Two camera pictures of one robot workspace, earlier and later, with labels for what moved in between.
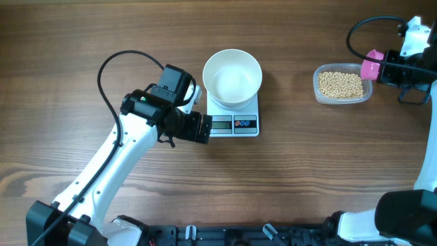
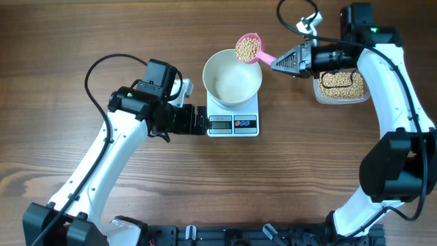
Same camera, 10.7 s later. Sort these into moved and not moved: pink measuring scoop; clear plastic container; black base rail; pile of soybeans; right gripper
Moved: right gripper; pink measuring scoop
Not moved: pile of soybeans; clear plastic container; black base rail
